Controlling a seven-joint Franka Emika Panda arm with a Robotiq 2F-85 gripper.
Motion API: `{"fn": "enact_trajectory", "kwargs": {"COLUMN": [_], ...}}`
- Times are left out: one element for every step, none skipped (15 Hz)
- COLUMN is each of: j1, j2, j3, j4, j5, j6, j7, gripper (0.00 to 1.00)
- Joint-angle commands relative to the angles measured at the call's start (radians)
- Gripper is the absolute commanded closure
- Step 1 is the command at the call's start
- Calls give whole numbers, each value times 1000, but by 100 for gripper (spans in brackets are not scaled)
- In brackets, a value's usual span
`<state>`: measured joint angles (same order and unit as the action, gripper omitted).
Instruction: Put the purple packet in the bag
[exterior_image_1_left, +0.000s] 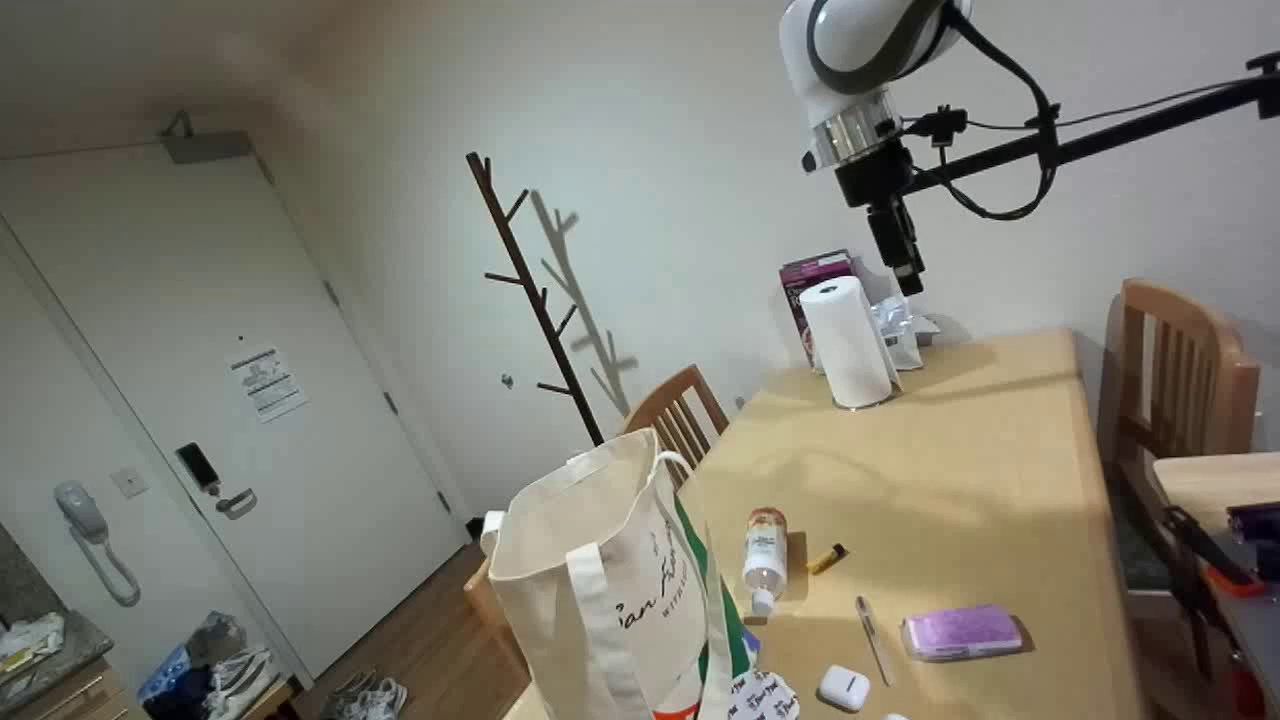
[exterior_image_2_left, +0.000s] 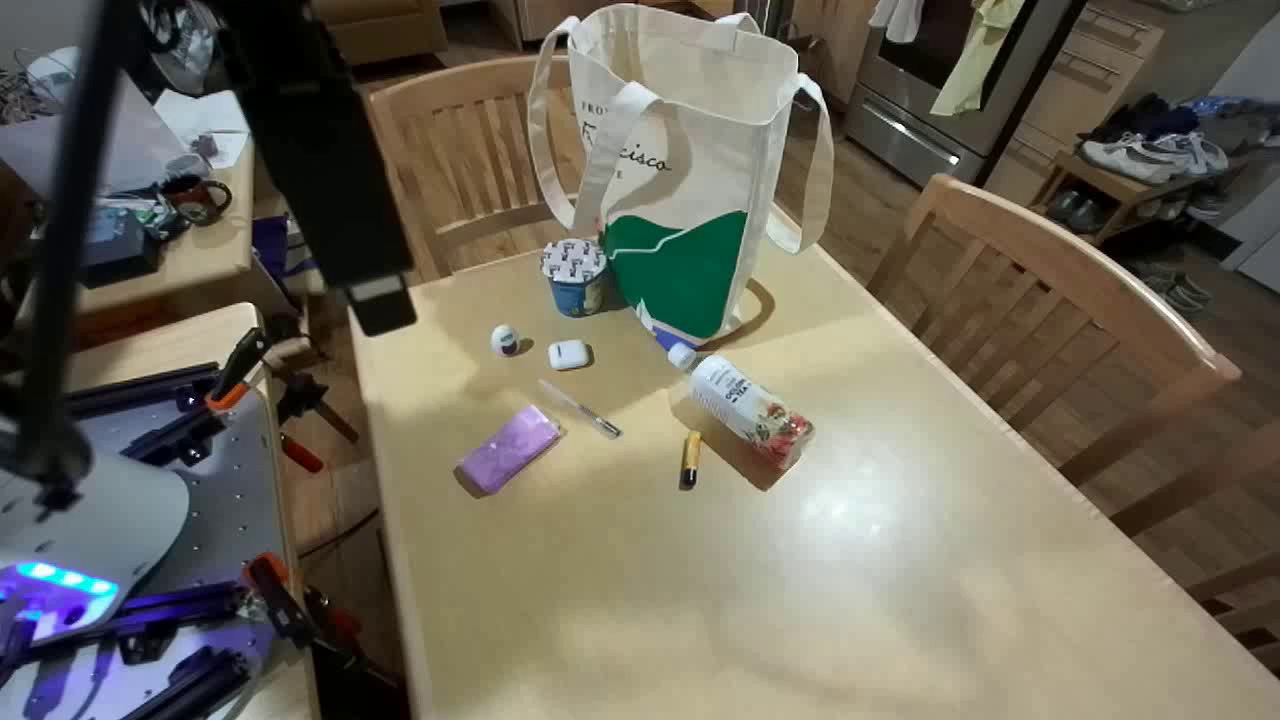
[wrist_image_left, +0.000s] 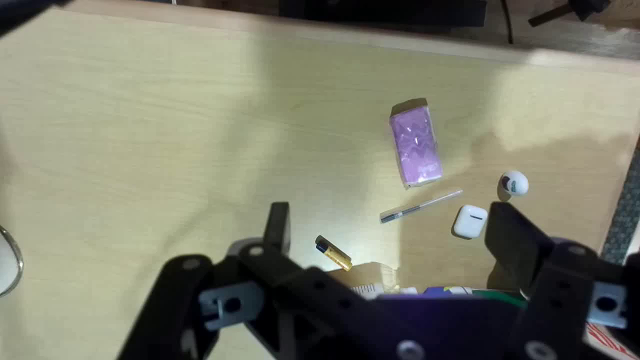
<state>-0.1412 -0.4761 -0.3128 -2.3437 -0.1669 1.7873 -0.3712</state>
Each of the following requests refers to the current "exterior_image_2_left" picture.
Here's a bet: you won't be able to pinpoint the white and blue cup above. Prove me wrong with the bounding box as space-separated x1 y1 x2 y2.
540 240 609 317

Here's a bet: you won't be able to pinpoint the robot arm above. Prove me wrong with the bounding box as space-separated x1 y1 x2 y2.
214 0 414 336

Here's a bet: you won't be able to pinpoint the yellow towel on oven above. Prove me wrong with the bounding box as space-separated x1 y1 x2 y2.
931 0 1025 115

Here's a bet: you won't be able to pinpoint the wooden shoe rack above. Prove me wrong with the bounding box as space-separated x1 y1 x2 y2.
1033 150 1208 244

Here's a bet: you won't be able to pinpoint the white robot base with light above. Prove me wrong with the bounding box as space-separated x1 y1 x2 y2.
0 451 193 644

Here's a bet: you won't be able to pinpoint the yellow and black marker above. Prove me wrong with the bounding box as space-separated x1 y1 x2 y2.
679 433 703 492

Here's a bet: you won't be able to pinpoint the wooden chair at right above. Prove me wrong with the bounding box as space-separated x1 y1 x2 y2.
867 176 1240 483

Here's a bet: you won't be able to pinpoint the wooden chair behind bag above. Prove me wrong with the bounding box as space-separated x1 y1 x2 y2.
368 55 561 278

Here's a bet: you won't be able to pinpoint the orange handled clamp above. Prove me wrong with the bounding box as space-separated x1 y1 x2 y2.
203 326 359 471

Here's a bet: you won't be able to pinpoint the small white round object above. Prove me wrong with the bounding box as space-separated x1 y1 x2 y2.
486 322 521 355

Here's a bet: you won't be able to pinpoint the cream and green tote bag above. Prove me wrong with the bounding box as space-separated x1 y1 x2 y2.
522 2 836 348

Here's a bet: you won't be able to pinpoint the purple packet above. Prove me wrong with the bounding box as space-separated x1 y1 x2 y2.
455 405 561 494

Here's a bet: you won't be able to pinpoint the black camera stand pole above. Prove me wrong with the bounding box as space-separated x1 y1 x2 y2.
5 0 135 492

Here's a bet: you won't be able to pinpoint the clear thin pen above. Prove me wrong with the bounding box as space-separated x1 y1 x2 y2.
540 378 625 441

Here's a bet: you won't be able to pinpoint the white sneakers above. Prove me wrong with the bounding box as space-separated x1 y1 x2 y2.
1079 132 1229 182

